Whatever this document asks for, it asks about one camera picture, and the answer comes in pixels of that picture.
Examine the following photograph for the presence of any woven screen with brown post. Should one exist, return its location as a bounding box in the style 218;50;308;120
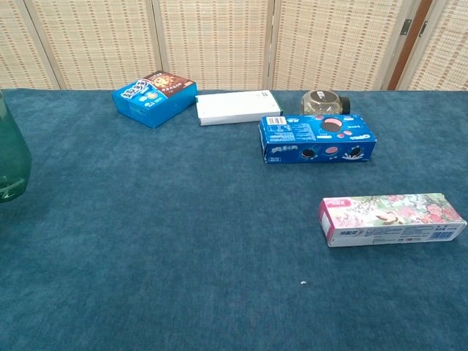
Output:
387;0;468;91

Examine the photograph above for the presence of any blue Oreo box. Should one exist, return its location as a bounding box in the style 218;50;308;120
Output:
258;113;378;165

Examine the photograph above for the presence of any woven folding screen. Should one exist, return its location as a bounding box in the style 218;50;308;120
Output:
0;0;421;91

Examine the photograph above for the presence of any green transparent spray bottle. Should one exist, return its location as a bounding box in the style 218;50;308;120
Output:
0;89;33;204

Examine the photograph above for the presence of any blue and brown cookie box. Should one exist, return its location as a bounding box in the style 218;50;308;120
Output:
110;70;198;129

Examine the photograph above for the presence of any white flat box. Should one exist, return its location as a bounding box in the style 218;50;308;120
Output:
195;89;282;127

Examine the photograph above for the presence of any blue table cloth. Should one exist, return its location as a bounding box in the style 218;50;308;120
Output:
0;88;468;351

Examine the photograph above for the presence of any clear jar with black lid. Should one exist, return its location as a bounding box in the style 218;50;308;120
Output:
300;89;351;116

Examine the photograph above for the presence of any floral toothpaste box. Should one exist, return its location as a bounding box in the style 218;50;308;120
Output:
317;192;468;249

